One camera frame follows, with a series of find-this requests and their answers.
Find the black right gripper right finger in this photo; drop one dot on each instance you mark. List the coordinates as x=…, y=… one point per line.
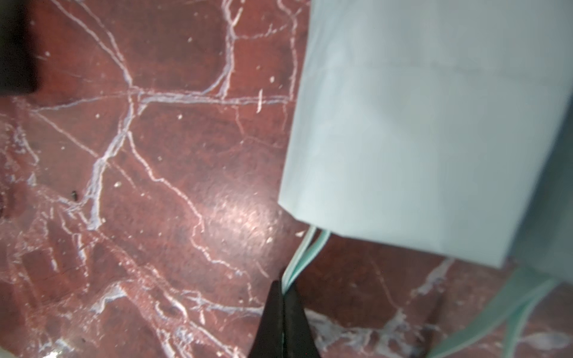
x=298, y=337

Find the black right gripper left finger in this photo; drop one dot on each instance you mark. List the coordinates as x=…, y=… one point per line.
x=269, y=338

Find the mint sleeved umbrella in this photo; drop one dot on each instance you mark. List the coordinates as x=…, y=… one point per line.
x=426, y=124
x=539, y=227

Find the black sleeved umbrella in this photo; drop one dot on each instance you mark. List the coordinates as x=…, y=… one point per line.
x=18, y=71

